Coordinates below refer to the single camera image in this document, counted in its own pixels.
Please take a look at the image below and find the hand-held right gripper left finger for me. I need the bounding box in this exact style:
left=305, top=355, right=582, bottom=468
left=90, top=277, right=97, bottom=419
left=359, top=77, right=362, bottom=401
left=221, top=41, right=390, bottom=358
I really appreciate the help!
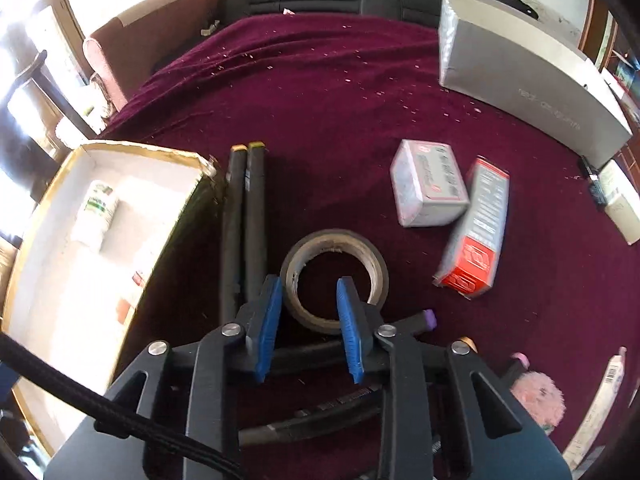
left=95, top=274, right=286, bottom=480

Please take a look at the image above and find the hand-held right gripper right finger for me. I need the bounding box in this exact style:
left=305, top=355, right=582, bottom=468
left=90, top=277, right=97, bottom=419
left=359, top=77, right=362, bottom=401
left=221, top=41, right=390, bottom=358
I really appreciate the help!
left=336, top=276, right=523, bottom=480

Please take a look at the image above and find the dark adhesive tape roll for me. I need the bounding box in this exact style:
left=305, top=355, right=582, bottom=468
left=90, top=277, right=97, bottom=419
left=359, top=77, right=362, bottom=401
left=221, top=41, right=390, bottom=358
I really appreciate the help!
left=279, top=229, right=390, bottom=336

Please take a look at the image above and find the black marker purple cap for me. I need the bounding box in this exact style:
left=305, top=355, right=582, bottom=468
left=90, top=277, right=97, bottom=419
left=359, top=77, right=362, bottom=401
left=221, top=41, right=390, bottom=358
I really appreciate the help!
left=240, top=310, right=437, bottom=376

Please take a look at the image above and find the black marker yellow cap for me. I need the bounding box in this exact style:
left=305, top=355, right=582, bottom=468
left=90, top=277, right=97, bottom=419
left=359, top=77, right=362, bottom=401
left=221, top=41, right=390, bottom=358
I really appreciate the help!
left=244, top=141, right=268, bottom=306
left=220, top=145, right=248, bottom=326

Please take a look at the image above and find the black marker pink cap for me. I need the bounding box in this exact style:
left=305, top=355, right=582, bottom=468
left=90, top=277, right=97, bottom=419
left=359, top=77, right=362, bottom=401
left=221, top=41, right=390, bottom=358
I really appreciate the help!
left=239, top=352, right=531, bottom=448

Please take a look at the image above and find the red and grey carton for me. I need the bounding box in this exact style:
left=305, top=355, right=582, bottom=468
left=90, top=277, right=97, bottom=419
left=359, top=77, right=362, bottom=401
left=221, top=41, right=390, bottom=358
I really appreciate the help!
left=432, top=156, right=511, bottom=300

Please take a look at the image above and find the white gold-rimmed box tray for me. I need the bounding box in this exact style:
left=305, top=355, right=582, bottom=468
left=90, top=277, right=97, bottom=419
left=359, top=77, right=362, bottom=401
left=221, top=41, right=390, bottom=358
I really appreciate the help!
left=2, top=141, right=218, bottom=456

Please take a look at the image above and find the small white bottle red cap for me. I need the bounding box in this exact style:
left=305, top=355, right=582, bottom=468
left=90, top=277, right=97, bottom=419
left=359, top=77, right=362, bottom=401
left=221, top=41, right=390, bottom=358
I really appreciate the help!
left=562, top=346, right=628, bottom=471

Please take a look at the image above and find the small clear plastic box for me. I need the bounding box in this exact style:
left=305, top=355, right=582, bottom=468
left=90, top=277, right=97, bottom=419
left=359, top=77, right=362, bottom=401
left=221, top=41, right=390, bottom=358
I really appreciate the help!
left=390, top=139, right=472, bottom=228

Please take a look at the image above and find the white bottle green label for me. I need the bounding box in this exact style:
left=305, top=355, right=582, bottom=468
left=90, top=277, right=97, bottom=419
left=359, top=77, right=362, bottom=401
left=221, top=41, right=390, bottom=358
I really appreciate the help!
left=70, top=180, right=121, bottom=253

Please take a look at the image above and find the pink fluffy ball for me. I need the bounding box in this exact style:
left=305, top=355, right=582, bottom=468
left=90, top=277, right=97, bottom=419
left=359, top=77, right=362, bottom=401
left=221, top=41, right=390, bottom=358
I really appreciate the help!
left=510, top=370, right=566, bottom=433

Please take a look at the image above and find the maroon blanket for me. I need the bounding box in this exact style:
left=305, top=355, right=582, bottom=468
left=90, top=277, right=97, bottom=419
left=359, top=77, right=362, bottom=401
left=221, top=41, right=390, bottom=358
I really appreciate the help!
left=97, top=14, right=640, bottom=461

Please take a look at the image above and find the small black object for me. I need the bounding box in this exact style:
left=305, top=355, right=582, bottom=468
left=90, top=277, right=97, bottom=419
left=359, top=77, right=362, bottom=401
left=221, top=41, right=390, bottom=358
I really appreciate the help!
left=580, top=156, right=608, bottom=208

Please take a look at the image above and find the small white box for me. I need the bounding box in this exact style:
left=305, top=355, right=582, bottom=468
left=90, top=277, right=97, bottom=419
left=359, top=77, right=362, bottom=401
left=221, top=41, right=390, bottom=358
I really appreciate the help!
left=597, top=159, right=640, bottom=246

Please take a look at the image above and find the large grey cardboard box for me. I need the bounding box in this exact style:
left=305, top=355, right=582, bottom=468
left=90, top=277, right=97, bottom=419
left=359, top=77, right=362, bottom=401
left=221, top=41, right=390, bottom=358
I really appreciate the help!
left=438, top=0, right=633, bottom=161

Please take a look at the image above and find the maroon armchair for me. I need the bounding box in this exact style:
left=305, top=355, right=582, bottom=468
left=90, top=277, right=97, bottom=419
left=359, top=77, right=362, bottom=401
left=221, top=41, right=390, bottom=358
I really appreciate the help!
left=82, top=0, right=226, bottom=111

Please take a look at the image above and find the wooden glass cabinet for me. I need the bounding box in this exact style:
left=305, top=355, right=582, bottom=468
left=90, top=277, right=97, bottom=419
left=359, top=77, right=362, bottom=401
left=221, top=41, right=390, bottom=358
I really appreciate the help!
left=580, top=0, right=640, bottom=126

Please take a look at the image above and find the black braided cable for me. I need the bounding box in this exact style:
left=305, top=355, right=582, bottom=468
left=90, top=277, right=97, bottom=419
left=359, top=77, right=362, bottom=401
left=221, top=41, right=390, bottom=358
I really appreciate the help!
left=0, top=332, right=241, bottom=480

